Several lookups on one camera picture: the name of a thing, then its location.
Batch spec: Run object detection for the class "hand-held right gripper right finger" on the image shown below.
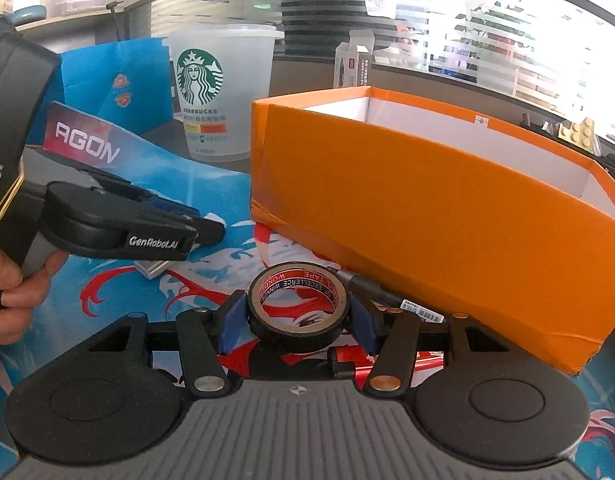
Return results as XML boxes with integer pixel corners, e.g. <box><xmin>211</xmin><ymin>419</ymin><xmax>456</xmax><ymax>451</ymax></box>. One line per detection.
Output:
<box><xmin>348</xmin><ymin>291</ymin><xmax>515</xmax><ymax>395</ymax></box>

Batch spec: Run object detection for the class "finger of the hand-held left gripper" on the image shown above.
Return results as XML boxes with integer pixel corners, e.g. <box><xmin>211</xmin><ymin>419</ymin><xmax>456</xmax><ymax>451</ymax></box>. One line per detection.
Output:
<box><xmin>184</xmin><ymin>217</ymin><xmax>227</xmax><ymax>250</ymax></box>
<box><xmin>84</xmin><ymin>169</ymin><xmax>204</xmax><ymax>222</ymax></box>

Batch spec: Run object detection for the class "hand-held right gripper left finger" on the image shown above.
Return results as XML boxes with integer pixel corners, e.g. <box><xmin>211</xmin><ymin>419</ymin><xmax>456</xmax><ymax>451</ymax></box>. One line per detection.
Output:
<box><xmin>87</xmin><ymin>289</ymin><xmax>248</xmax><ymax>395</ymax></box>

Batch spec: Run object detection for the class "white stick with green print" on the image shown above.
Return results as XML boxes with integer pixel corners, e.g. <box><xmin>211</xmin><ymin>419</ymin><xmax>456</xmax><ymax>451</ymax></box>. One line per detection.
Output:
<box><xmin>134</xmin><ymin>257</ymin><xmax>175</xmax><ymax>279</ymax></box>

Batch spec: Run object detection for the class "black tape roll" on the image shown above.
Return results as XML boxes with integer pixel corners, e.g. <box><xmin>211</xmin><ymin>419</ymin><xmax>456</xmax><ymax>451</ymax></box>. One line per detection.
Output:
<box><xmin>246</xmin><ymin>261</ymin><xmax>349</xmax><ymax>353</ymax></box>

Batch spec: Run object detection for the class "orange cardboard box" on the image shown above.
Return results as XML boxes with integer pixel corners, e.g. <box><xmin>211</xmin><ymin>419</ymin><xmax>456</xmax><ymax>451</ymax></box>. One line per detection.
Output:
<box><xmin>248</xmin><ymin>86</ymin><xmax>615</xmax><ymax>376</ymax></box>

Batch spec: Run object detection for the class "person's left hand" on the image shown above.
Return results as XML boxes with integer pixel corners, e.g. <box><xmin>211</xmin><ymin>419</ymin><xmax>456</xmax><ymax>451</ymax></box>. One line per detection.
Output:
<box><xmin>0</xmin><ymin>235</ymin><xmax>70</xmax><ymax>346</ymax></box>

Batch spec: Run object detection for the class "black pen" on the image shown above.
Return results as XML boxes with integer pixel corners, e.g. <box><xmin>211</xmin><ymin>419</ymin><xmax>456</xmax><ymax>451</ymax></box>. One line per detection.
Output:
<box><xmin>332</xmin><ymin>267</ymin><xmax>445</xmax><ymax>326</ymax></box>

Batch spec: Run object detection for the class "printed blue red mouse mat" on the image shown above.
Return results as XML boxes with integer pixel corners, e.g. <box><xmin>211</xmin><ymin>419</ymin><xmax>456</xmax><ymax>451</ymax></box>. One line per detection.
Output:
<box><xmin>0</xmin><ymin>100</ymin><xmax>615</xmax><ymax>480</ymax></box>

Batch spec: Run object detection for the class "translucent cup with green logo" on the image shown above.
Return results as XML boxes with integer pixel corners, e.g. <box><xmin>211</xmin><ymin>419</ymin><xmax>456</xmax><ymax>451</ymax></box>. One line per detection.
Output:
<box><xmin>162</xmin><ymin>23</ymin><xmax>285</xmax><ymax>163</ymax></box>

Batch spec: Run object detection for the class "blue paper bag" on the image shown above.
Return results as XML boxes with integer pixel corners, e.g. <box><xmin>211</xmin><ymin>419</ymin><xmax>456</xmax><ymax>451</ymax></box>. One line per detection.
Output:
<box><xmin>52</xmin><ymin>37</ymin><xmax>180</xmax><ymax>136</ymax></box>

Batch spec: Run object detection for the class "thin black stand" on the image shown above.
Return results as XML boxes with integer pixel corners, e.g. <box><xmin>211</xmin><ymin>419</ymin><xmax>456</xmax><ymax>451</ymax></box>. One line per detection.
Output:
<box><xmin>106</xmin><ymin>0</ymin><xmax>126</xmax><ymax>41</ymax></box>

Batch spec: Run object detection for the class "grey and black pen box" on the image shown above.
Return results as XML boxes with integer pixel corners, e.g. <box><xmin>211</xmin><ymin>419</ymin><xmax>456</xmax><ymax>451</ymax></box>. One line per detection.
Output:
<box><xmin>334</xmin><ymin>30</ymin><xmax>375</xmax><ymax>88</ymax></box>

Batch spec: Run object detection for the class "yellow toy brick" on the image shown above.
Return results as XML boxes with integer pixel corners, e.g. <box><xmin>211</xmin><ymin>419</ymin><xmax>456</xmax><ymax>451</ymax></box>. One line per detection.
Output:
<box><xmin>557</xmin><ymin>117</ymin><xmax>598</xmax><ymax>148</ymax></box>

